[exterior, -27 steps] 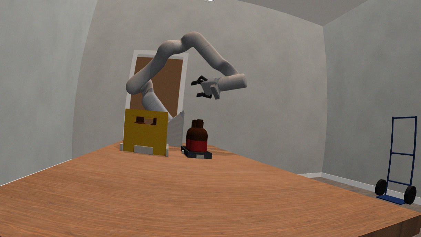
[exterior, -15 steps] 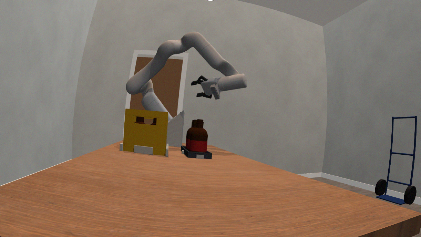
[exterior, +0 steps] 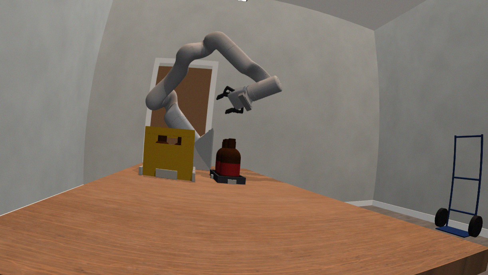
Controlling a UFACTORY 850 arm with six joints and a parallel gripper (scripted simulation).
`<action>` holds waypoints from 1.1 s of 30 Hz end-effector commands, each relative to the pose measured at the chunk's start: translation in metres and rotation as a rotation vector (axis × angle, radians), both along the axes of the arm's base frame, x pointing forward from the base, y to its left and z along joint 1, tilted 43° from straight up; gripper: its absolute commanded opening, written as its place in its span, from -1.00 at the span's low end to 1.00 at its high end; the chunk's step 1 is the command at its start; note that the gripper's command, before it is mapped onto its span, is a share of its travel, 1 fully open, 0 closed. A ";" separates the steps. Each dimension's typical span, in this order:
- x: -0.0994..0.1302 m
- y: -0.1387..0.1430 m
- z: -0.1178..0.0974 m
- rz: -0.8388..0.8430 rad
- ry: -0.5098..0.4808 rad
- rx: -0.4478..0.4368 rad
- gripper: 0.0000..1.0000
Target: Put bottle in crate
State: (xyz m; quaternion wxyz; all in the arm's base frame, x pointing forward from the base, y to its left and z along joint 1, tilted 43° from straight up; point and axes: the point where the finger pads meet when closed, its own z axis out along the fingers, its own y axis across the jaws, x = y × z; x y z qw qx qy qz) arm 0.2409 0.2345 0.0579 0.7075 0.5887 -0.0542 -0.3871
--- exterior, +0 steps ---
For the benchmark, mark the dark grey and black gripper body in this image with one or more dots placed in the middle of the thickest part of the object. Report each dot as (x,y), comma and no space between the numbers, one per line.
(233,97)

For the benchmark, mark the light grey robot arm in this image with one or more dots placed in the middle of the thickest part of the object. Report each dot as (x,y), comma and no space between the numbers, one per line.
(265,84)

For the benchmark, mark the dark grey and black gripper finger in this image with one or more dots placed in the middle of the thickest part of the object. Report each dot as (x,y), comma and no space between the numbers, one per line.
(225,93)
(234,110)

